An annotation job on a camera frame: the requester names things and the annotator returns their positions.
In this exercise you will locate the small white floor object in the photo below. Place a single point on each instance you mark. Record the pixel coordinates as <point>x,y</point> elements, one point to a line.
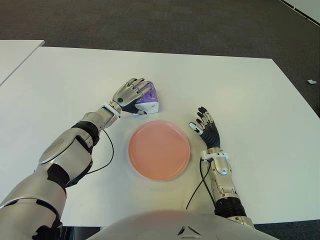
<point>311,81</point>

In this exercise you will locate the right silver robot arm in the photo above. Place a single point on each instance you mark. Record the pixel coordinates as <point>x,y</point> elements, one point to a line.
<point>222,185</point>

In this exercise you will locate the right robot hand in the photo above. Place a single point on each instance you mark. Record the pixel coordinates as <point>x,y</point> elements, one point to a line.
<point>211,136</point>

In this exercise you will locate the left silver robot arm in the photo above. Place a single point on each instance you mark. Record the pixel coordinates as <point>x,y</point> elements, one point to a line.
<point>62,155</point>

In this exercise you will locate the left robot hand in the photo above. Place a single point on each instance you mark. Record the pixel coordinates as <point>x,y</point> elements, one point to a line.
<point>123,96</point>

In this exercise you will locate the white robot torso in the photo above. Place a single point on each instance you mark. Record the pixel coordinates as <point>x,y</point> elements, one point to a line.
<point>155,225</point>

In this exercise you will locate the pink round plate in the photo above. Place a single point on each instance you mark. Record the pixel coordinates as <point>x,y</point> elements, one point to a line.
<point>160,150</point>

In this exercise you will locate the purple tissue paper pack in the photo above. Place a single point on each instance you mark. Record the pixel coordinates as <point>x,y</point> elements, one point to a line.
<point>150,102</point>

